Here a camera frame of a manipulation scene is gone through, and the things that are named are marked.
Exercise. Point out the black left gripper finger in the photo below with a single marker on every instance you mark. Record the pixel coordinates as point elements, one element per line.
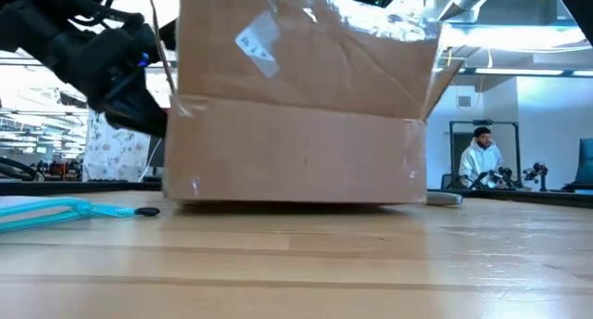
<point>169,34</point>
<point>139,110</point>

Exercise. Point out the teal mesh zipper pouch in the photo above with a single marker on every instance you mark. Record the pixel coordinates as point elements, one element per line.
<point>46,207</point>

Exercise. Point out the taped brown cardboard box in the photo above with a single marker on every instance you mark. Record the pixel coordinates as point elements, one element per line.
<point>296,152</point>

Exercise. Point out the silver utility knife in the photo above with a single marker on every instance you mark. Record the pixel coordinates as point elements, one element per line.
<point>444,198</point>

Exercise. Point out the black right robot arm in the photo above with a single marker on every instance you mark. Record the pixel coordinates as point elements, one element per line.
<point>579,3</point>

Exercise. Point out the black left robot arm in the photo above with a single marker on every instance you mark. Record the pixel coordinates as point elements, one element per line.
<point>23,22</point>

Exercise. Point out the floral patterned partition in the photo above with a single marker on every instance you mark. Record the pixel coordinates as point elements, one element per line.
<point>116,156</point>

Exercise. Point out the person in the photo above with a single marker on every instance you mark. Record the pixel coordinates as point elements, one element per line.
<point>479,159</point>

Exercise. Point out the background robot arms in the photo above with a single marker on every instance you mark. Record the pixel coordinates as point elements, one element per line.
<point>535,173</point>

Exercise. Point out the blue chair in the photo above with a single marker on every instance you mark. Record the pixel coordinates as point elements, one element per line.
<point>584,166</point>

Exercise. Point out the black camera stand frame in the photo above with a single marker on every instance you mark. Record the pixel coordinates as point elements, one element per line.
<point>516,143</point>

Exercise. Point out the black aluminium table frame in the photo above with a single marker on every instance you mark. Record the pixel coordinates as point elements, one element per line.
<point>533,196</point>

